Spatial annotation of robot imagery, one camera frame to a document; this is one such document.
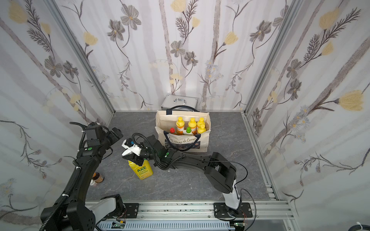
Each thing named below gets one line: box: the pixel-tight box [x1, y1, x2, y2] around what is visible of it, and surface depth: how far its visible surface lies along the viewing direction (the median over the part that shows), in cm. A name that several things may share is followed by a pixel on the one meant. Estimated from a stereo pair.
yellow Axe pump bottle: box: [127, 159, 154, 180], surface depth 78 cm
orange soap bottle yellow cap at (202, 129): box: [197, 124, 207, 134], surface depth 84 cm
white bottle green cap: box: [183, 126, 194, 136], surface depth 89 cm
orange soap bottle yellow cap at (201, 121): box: [197, 117, 206, 128], surface depth 88 cm
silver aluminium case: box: [160, 93, 199, 112], surface depth 109 cm
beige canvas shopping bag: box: [154, 105, 212, 153], surface depth 90 cm
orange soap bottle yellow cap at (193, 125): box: [188, 117, 198, 135], surface depth 89 cm
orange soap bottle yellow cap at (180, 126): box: [175, 116, 185, 136], surface depth 90 cm
